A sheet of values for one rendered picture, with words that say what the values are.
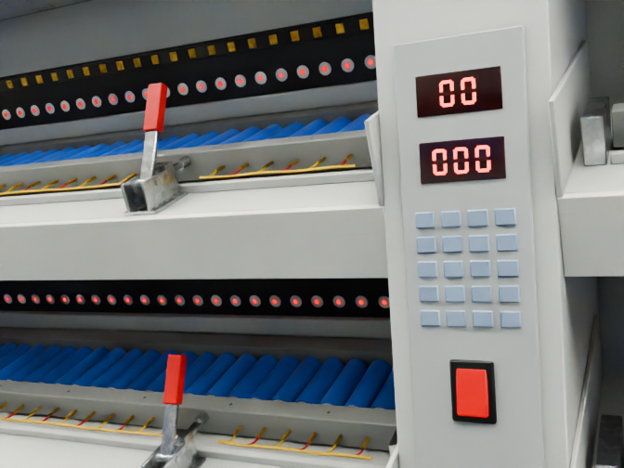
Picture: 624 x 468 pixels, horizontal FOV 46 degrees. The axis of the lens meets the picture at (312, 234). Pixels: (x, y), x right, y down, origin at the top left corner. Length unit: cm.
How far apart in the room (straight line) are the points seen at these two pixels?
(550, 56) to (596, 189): 7
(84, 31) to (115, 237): 34
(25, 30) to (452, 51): 57
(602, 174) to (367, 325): 27
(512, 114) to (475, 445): 18
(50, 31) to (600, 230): 62
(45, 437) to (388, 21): 44
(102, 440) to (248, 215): 25
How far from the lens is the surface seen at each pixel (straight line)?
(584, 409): 47
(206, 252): 49
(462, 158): 40
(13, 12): 87
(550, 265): 40
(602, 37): 61
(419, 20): 42
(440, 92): 41
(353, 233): 44
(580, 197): 40
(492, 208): 40
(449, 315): 41
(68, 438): 66
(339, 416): 54
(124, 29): 79
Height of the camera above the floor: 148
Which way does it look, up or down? 3 degrees down
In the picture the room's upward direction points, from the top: 4 degrees counter-clockwise
